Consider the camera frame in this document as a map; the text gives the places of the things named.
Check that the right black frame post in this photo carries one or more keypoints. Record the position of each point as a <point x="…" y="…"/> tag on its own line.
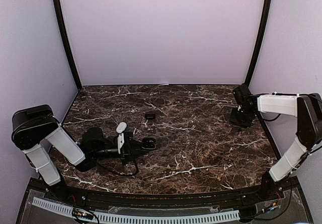
<point x="258" y="42"/>

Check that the white slotted cable duct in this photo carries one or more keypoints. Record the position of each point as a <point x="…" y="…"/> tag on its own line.
<point x="136" y="215"/>

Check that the white earbud charging case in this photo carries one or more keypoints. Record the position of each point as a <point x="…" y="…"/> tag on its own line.
<point x="121" y="127"/>

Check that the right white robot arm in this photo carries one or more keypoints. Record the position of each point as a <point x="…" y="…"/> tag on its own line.
<point x="291" y="116"/>

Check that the black front rail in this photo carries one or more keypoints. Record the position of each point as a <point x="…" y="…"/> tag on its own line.
<point x="233" y="198"/>

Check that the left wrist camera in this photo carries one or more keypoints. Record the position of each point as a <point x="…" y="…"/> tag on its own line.
<point x="121" y="140"/>

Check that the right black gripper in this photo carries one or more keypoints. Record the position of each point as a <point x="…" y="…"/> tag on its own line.
<point x="233" y="119"/>

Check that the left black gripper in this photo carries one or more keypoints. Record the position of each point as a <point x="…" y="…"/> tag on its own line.
<point x="130" y="154"/>

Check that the left black frame post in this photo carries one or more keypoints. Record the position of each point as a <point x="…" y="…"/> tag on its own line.
<point x="66" y="43"/>

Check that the black frame post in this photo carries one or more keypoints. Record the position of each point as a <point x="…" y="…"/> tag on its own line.
<point x="66" y="43"/>
<point x="258" y="42"/>

